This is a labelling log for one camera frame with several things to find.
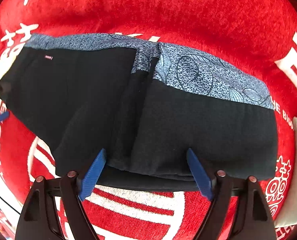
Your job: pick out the black pants with blue trim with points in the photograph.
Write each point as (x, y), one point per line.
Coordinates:
(188, 130)

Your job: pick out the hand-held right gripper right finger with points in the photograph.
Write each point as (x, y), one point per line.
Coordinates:
(201, 175)

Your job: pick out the red printed blanket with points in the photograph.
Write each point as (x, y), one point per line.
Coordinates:
(188, 12)

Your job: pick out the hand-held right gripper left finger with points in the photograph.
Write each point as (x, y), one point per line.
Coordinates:
(94, 172)

